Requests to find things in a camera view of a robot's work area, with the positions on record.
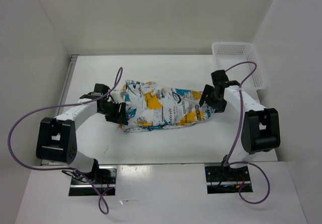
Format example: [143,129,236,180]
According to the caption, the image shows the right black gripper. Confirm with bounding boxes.
[199,84,227,113]

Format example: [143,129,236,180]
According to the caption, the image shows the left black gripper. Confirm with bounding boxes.
[99,100,128,125]

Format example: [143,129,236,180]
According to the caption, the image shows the white teal yellow patterned shorts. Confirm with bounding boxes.
[111,80,215,132]

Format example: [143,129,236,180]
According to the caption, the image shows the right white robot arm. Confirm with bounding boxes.
[199,83,280,180]

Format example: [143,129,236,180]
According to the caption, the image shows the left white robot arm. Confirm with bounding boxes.
[36,98,128,184]

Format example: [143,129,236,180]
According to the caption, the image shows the white perforated plastic basket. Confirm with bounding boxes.
[211,42,268,91]

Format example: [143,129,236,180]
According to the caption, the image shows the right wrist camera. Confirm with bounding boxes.
[211,69,239,88]

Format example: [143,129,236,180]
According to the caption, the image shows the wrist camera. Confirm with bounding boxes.
[80,84,126,103]
[211,69,239,88]

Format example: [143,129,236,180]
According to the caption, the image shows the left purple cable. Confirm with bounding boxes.
[7,66,123,214]

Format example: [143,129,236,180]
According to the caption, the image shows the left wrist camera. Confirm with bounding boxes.
[80,84,126,103]

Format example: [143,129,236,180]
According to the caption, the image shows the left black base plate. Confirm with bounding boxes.
[67,165,118,197]

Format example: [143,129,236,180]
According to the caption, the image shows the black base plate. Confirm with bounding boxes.
[67,165,118,197]
[204,163,253,194]

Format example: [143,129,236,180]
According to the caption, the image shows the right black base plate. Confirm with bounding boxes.
[204,163,253,194]

